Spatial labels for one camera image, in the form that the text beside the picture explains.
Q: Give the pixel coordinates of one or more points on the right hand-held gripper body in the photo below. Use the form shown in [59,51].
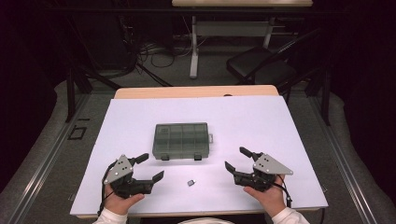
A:
[269,165]

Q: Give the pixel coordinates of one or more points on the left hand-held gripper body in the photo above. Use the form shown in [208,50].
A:
[120,171]

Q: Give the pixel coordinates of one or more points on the grey plastic compartment box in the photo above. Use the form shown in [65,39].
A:
[180,140]

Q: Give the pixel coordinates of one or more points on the person's left hand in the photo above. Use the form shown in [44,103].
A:
[120,203]

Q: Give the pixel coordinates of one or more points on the person's right hand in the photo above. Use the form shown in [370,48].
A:
[269,199]

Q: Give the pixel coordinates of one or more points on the white table board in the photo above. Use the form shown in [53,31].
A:
[249,124]

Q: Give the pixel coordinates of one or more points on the person's white clothing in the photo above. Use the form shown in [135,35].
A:
[205,221]

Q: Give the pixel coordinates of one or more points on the wooden table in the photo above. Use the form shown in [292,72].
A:
[186,91]

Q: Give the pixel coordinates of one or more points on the black metal stand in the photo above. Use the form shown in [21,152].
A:
[326,96]
[70,93]

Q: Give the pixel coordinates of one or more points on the black folding chair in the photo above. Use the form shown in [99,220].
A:
[249,62]

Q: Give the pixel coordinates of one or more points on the white-legged desk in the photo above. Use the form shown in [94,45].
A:
[230,28]

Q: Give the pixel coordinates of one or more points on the metal floor rail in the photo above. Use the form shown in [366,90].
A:
[46,158]
[345,161]

